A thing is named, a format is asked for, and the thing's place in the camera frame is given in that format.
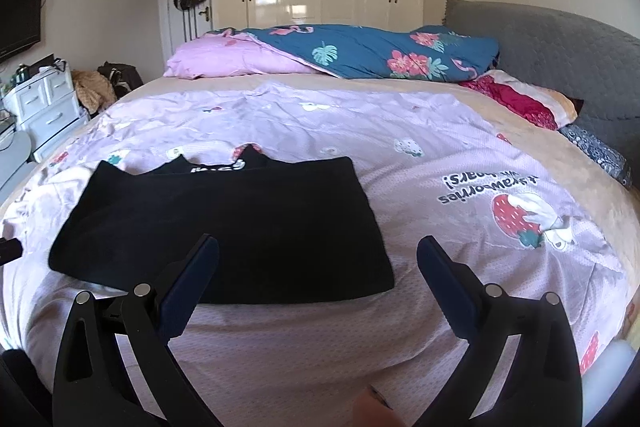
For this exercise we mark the white round table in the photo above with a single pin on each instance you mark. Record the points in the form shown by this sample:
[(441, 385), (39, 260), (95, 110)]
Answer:
[(12, 152)]

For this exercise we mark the blue floral quilt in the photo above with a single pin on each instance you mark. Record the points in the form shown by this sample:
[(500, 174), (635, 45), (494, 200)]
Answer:
[(360, 52)]

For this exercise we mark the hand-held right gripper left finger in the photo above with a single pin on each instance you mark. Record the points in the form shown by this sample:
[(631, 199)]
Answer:
[(192, 287)]

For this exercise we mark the red patterned pillow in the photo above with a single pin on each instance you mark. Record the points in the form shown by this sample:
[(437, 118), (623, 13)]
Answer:
[(520, 102)]

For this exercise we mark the grey padded headboard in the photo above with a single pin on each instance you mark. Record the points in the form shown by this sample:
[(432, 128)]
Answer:
[(550, 47)]

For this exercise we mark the tan cloth bundle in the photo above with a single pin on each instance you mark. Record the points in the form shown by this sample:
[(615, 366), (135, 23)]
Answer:
[(92, 89)]

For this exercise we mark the person's right hand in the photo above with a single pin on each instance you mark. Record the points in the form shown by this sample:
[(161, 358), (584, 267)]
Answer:
[(370, 412)]

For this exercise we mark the black television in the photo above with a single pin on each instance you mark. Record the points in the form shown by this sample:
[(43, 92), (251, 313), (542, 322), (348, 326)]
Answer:
[(17, 22)]

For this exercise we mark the white drawer cabinet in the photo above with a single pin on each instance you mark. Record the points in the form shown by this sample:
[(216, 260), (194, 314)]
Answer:
[(45, 107)]

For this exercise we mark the black garment with white lettering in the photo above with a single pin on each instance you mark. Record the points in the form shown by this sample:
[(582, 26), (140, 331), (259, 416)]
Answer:
[(225, 217)]

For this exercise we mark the white door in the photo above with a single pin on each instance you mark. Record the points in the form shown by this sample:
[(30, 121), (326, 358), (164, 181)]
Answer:
[(172, 27)]

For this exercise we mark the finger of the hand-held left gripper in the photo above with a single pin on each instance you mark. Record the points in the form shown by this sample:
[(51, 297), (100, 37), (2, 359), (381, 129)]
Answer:
[(9, 251)]

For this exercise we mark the dark patterned pillow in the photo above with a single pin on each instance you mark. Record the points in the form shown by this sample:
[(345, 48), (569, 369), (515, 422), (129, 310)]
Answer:
[(595, 152)]

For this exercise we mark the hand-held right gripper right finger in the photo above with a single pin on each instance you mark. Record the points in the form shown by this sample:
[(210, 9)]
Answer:
[(445, 287)]

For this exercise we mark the beige bed cover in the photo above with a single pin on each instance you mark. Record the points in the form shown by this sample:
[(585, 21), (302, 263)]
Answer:
[(550, 147)]

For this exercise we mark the black bag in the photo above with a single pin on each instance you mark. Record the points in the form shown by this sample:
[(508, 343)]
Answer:
[(122, 74)]

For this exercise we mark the pink strawberry print bedsheet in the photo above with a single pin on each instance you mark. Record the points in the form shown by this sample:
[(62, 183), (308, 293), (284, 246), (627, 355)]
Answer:
[(350, 117)]

